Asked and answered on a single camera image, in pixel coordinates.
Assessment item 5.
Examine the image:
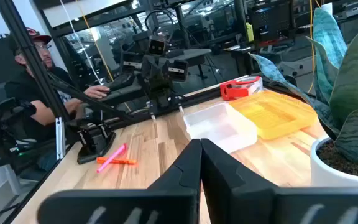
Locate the black table frame rail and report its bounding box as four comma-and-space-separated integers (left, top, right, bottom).
103, 76, 254, 131

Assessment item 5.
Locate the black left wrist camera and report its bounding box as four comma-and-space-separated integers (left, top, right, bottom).
149, 36, 168, 57

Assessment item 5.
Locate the pink pen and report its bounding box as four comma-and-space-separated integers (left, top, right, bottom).
96, 143, 127, 174

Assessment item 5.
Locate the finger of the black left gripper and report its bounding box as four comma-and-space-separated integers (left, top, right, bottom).
158, 60, 172, 96
140, 57, 154, 95

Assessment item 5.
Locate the black shelf rack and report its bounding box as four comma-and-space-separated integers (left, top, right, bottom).
249, 0, 295, 48

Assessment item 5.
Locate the green snake plant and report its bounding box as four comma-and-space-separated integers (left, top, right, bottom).
248, 7, 358, 163

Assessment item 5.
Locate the white cable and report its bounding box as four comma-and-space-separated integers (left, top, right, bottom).
58, 0, 103, 85

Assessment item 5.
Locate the black equipment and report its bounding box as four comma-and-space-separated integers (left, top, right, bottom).
0, 97, 39, 175

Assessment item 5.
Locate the person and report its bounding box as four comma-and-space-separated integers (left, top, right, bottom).
4, 27, 111, 144

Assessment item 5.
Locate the silver metal bracket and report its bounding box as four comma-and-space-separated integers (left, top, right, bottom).
55, 116, 67, 161

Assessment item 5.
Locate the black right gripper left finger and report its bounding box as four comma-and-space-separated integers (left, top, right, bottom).
37, 138, 203, 224

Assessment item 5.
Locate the clear plastic box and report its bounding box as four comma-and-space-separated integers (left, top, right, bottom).
183, 101, 259, 154

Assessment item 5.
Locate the white plant pot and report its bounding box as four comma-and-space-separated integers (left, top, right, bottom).
310, 134, 358, 188

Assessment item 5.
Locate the black aluminium frame post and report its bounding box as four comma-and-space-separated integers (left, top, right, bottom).
0, 0, 71, 125

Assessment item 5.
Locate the orange-yellow plastic lid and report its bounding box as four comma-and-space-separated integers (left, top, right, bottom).
228, 90, 319, 141

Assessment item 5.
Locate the orange pen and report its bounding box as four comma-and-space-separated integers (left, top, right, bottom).
96, 156, 137, 166

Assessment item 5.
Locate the yellow cable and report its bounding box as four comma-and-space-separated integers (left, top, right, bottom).
75, 0, 115, 82

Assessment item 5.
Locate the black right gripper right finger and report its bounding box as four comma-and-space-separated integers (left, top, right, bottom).
200, 138, 358, 224

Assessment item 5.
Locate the red tape dispenser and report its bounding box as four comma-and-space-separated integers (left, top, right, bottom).
219, 75, 264, 101

